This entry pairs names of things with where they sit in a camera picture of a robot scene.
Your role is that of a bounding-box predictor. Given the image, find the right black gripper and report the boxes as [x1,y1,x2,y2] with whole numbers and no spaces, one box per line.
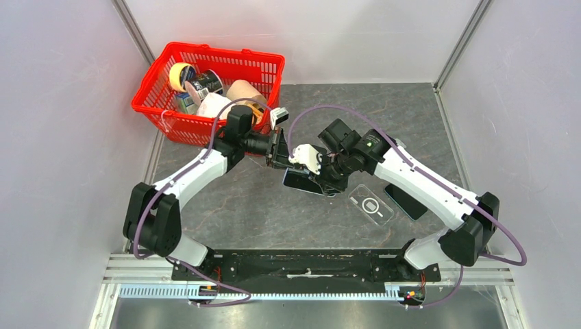
[308,151,354,195]

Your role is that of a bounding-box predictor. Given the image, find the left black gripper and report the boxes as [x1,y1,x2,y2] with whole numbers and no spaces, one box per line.
[242,127,304,173]

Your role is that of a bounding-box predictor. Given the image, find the clear phone case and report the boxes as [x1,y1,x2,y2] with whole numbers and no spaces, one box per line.
[348,184,395,227]

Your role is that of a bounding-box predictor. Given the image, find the black phone teal edge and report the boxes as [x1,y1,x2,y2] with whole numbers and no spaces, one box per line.
[384,184,428,221]

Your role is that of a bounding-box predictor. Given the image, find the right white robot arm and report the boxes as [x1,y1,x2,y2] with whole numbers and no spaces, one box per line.
[319,119,499,280]

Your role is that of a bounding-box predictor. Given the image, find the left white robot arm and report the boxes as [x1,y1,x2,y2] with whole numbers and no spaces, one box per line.
[123,105,271,280]

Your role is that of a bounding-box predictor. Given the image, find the orange small box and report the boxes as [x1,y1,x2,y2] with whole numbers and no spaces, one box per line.
[247,103,264,126]

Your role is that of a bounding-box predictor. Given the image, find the beige tape roll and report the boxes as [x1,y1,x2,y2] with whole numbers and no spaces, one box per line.
[226,80,267,110]

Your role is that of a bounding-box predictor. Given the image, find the white paper roll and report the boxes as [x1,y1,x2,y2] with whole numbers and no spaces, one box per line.
[196,93,231,119]

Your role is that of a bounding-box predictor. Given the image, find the dark printed can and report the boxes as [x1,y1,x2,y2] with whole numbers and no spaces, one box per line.
[184,70,224,105]

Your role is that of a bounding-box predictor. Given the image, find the blue small box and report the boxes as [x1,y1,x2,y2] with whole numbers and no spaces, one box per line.
[175,93,197,114]

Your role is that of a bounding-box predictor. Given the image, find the yellow tape roll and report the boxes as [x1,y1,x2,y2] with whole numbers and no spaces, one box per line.
[169,62,197,93]

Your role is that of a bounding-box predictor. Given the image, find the red plastic basket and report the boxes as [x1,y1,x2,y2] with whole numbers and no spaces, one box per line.
[131,42,285,146]

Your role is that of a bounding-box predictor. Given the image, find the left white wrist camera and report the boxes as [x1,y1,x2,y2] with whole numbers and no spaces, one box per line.
[269,107,289,129]

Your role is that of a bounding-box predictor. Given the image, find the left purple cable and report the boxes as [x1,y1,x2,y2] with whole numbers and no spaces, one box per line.
[132,97,275,308]

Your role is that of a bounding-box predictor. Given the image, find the purple cable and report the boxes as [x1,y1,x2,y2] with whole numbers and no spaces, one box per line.
[286,104,528,310]
[132,97,275,308]

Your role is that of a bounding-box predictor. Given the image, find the white toothed cable duct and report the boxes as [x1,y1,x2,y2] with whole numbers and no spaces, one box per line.
[119,284,404,302]

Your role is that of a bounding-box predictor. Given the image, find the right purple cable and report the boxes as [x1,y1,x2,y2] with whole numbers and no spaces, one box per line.
[286,104,528,310]

